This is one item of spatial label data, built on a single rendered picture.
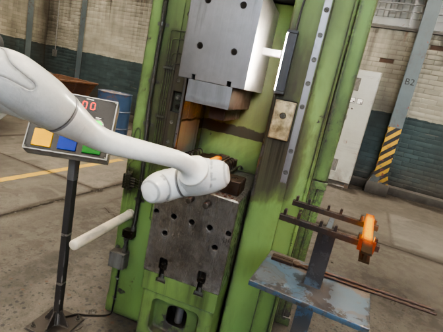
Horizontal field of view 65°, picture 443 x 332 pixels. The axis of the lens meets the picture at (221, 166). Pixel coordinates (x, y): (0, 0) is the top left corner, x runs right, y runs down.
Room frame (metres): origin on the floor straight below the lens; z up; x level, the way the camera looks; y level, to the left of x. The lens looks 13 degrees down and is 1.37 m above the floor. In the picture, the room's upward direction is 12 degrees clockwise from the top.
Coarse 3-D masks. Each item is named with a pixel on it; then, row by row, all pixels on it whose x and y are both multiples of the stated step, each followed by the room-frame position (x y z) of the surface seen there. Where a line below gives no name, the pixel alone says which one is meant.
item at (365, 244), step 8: (368, 216) 1.22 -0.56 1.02; (368, 224) 1.13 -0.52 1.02; (368, 232) 1.05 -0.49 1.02; (360, 240) 0.96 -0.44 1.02; (368, 240) 0.95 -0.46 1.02; (360, 248) 0.95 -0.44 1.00; (368, 248) 0.90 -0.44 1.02; (360, 256) 0.89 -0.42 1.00; (368, 256) 0.90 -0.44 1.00; (368, 264) 0.86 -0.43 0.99
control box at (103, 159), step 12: (84, 96) 1.55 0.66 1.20; (96, 108) 1.54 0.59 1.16; (108, 108) 1.55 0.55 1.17; (96, 120) 1.51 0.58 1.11; (108, 120) 1.53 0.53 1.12; (24, 144) 1.39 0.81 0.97; (60, 156) 1.45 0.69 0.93; (72, 156) 1.43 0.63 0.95; (84, 156) 1.43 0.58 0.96; (96, 156) 1.44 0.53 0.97; (108, 156) 1.48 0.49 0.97
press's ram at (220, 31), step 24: (192, 0) 1.54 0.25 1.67; (216, 0) 1.52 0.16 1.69; (240, 0) 1.50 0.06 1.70; (264, 0) 1.50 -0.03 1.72; (192, 24) 1.54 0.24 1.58; (216, 24) 1.52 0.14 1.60; (240, 24) 1.49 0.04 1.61; (264, 24) 1.59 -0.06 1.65; (192, 48) 1.54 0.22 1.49; (216, 48) 1.51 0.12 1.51; (240, 48) 1.49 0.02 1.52; (264, 48) 1.66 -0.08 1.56; (192, 72) 1.53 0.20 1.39; (216, 72) 1.51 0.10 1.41; (240, 72) 1.48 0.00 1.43; (264, 72) 1.84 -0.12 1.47
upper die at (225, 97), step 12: (192, 84) 1.53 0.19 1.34; (204, 84) 1.52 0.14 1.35; (216, 84) 1.50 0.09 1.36; (192, 96) 1.53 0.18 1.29; (204, 96) 1.51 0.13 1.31; (216, 96) 1.50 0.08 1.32; (228, 96) 1.49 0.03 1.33; (240, 96) 1.65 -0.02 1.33; (228, 108) 1.49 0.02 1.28; (240, 108) 1.70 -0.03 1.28
